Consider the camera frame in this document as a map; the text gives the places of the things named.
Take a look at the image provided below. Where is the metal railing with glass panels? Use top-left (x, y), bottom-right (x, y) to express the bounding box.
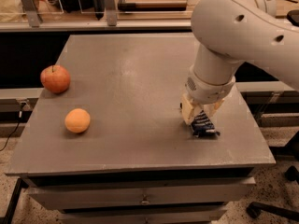
top-left (0, 0), bottom-right (201, 33)

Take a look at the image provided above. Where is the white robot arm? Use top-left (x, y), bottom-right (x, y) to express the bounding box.
top-left (181, 0), bottom-right (299, 124)

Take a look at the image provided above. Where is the metal drawer lock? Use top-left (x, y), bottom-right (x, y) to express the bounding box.
top-left (140, 194), bottom-right (150, 205)

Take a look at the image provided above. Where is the orange round fruit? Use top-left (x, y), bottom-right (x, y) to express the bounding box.
top-left (64, 108), bottom-right (91, 133)

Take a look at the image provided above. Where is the dark blue rxbar wrapper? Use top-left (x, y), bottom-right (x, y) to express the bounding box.
top-left (191, 111), bottom-right (221, 138)

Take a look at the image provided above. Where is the black cable on floor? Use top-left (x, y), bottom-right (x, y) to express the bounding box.
top-left (0, 100), bottom-right (29, 152)

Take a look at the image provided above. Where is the red apple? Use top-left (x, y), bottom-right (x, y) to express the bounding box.
top-left (40, 64), bottom-right (70, 93)

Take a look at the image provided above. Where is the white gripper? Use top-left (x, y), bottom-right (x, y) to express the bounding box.
top-left (181, 66), bottom-right (235, 125)

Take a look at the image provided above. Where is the grey cabinet with drawers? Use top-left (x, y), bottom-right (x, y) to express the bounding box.
top-left (7, 34), bottom-right (274, 224)

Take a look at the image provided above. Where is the black office chair base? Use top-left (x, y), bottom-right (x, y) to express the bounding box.
top-left (244, 163), bottom-right (299, 224)

